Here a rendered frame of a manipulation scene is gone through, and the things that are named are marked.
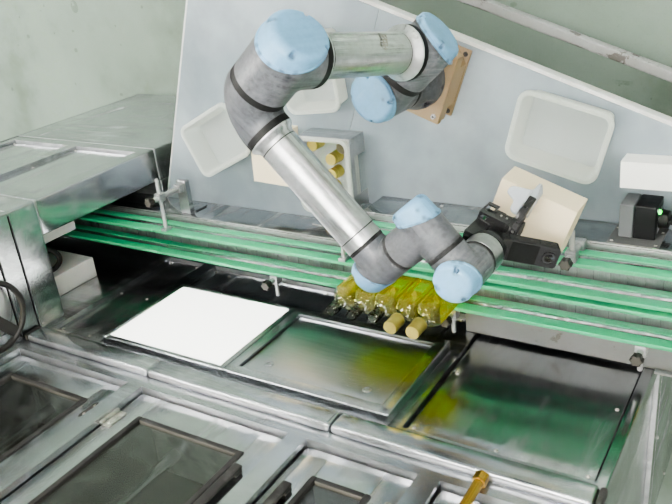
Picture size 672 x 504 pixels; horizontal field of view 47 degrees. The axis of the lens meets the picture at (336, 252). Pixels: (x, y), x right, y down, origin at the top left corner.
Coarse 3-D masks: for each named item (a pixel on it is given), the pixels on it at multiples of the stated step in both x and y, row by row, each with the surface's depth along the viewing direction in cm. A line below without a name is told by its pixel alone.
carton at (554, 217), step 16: (512, 176) 155; (528, 176) 157; (544, 192) 152; (560, 192) 154; (544, 208) 151; (560, 208) 150; (576, 208) 150; (528, 224) 155; (544, 224) 153; (560, 224) 151; (560, 240) 152
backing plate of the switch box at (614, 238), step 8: (616, 232) 178; (664, 232) 176; (608, 240) 175; (616, 240) 174; (624, 240) 174; (632, 240) 174; (640, 240) 173; (648, 240) 173; (656, 240) 172; (656, 248) 169
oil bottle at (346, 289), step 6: (342, 282) 198; (348, 282) 197; (354, 282) 197; (336, 288) 195; (342, 288) 195; (348, 288) 194; (354, 288) 194; (336, 294) 194; (342, 294) 193; (348, 294) 193; (354, 294) 194; (348, 300) 193; (348, 306) 194
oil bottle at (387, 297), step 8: (400, 280) 195; (408, 280) 195; (392, 288) 191; (400, 288) 191; (376, 296) 189; (384, 296) 188; (392, 296) 188; (376, 304) 188; (384, 304) 187; (392, 304) 187; (392, 312) 188
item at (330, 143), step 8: (304, 136) 211; (328, 144) 216; (336, 144) 215; (344, 144) 205; (320, 152) 219; (328, 152) 217; (320, 160) 220; (344, 160) 216; (328, 168) 220; (344, 168) 217; (344, 176) 218; (344, 184) 219; (352, 184) 210; (352, 192) 210; (304, 208) 221
